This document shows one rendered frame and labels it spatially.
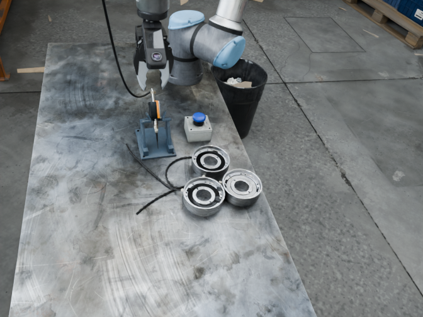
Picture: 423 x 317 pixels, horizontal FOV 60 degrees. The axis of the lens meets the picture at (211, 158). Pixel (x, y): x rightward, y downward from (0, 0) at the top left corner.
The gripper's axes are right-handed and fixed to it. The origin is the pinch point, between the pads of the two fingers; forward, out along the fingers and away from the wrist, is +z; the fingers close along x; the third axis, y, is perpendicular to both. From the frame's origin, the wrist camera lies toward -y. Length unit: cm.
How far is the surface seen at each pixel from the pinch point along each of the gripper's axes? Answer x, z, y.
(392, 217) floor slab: -135, 98, 4
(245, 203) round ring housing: -18.3, 16.1, -30.4
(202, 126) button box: -14.5, 13.7, -1.7
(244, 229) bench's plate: -16.3, 18.4, -36.6
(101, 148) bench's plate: 15.1, 18.3, -1.8
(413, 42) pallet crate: -290, 90, 185
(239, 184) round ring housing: -19.4, 17.0, -23.2
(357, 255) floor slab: -101, 98, -13
